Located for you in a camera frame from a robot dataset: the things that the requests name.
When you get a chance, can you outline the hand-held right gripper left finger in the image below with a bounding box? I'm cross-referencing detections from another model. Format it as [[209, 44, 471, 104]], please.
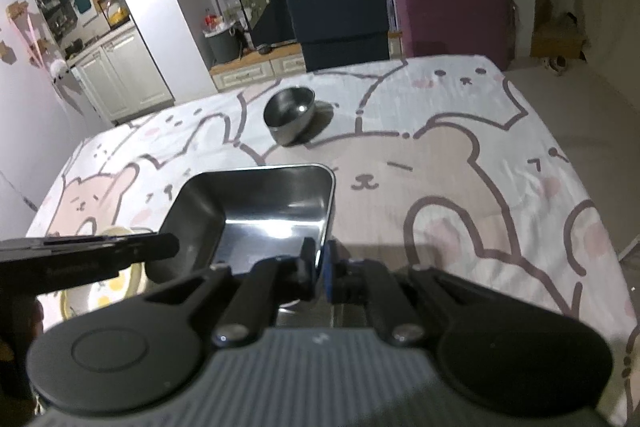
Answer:
[[142, 239, 319, 349]]

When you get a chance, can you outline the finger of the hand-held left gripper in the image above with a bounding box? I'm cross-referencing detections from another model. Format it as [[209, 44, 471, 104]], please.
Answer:
[[45, 233, 180, 265]]

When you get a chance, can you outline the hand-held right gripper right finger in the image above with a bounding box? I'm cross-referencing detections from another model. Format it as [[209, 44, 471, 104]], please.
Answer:
[[322, 240, 501, 349]]

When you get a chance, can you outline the cream two-handled bowl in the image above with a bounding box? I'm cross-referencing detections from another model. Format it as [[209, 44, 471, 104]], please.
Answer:
[[59, 227, 157, 324]]

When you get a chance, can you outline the white floral bowl yellow rim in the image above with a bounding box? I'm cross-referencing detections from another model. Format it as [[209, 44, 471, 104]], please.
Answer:
[[87, 274, 146, 308]]

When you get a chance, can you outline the large square steel tray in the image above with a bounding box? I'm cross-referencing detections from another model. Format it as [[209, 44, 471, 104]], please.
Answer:
[[146, 163, 372, 334]]

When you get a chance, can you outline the round steel bowl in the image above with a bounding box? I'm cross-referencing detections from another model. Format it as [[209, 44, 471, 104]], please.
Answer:
[[263, 87, 317, 145]]

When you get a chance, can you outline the bear print tablecloth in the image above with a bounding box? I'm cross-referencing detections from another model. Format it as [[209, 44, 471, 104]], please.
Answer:
[[25, 54, 640, 425]]

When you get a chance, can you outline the white kitchen base cabinet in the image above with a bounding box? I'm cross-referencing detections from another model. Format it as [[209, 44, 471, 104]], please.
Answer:
[[75, 27, 173, 120]]

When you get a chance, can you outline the pink ribbon with white pompom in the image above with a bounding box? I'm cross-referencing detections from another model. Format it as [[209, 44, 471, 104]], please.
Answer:
[[22, 14, 69, 81]]

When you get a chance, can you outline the wooden top drawer cabinet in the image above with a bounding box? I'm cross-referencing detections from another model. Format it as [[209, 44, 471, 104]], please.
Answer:
[[209, 39, 306, 92]]

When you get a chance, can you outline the grey trash bin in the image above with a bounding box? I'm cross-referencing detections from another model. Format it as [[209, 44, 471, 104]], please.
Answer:
[[205, 26, 241, 62]]

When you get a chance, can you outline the dark blue chair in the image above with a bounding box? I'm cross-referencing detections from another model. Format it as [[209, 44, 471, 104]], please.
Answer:
[[285, 0, 391, 72]]

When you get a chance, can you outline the green bag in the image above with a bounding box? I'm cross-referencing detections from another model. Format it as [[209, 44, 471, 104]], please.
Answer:
[[241, 0, 271, 30]]

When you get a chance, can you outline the maroon chair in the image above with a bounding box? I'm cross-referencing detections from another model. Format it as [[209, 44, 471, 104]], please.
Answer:
[[394, 0, 516, 70]]

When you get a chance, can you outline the cardboard box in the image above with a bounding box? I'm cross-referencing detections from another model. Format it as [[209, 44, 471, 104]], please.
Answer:
[[530, 19, 588, 60]]

